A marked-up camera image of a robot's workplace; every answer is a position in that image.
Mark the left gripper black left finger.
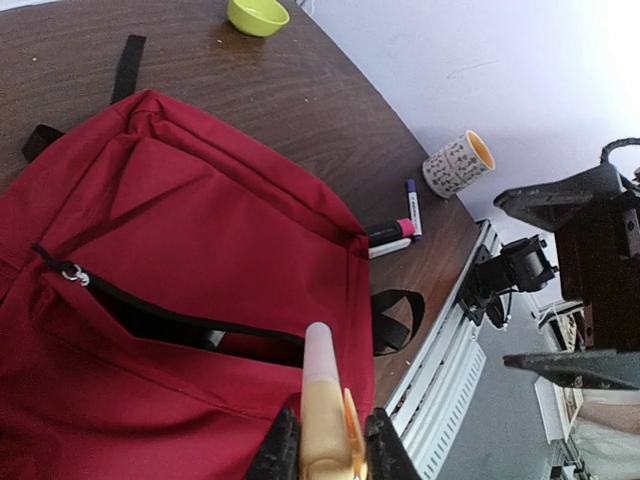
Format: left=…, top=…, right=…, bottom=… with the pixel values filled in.
left=244, top=408, right=301, bottom=480

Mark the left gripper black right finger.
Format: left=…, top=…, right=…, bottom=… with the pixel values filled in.
left=364, top=407, right=421, bottom=480

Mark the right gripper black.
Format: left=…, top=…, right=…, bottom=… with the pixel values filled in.
left=493, top=164, right=639, bottom=390

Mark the beige highlighter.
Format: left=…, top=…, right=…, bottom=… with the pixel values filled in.
left=299, top=322, right=368, bottom=480

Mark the red backpack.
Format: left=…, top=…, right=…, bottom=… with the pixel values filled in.
left=1, top=35, right=425, bottom=479

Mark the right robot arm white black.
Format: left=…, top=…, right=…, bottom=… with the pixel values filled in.
left=474, top=163, right=639, bottom=390

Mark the patterned mug orange inside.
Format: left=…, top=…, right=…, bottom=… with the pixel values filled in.
left=422, top=130, right=495, bottom=199

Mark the purple white marker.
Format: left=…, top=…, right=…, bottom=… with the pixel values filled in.
left=406, top=179, right=423, bottom=241

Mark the pink black highlighter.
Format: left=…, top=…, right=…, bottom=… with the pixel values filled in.
left=365, top=218, right=415, bottom=248

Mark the pink white marker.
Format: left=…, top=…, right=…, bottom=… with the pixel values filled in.
left=368, top=238, right=412, bottom=260

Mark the lime green bowl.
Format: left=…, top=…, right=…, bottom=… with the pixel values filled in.
left=227, top=0, right=290, bottom=38

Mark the front aluminium rail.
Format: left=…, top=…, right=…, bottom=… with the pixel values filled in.
left=384, top=219, right=501, bottom=480

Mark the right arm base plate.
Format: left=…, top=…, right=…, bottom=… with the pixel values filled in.
left=456, top=244, right=509, bottom=329

